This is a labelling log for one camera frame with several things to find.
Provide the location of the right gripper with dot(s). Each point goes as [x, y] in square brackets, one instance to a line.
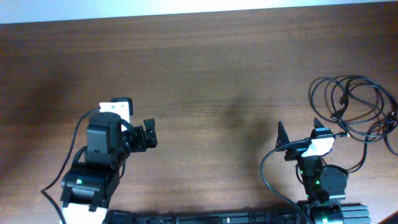
[295, 152]

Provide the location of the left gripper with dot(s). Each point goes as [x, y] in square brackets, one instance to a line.
[141, 143]

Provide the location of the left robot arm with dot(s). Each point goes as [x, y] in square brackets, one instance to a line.
[98, 166]

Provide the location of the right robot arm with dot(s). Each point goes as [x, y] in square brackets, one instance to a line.
[324, 184]

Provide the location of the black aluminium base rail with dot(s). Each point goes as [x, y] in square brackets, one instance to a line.
[347, 214]

